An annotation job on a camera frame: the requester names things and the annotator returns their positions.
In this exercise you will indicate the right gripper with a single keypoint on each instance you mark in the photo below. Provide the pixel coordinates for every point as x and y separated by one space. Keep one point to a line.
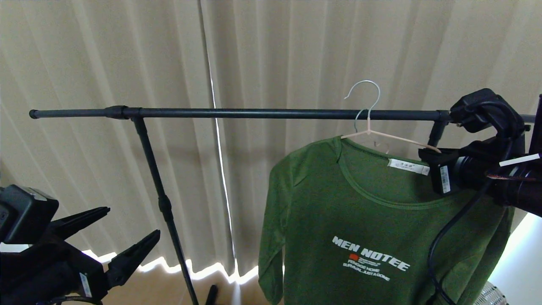
474 169

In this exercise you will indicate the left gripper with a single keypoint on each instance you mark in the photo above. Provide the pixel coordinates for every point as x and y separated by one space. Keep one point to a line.
51 275

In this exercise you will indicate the pink clothes hanger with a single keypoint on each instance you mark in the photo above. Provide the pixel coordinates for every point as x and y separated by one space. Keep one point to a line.
402 140
356 122

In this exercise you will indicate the green sleeveless shirt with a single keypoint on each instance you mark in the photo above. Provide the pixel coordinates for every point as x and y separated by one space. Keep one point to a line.
338 203

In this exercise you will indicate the white laundry basket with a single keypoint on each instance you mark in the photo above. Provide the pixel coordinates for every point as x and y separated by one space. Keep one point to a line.
491 296

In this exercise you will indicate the black clothes rack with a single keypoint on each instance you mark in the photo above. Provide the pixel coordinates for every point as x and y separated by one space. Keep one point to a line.
254 113

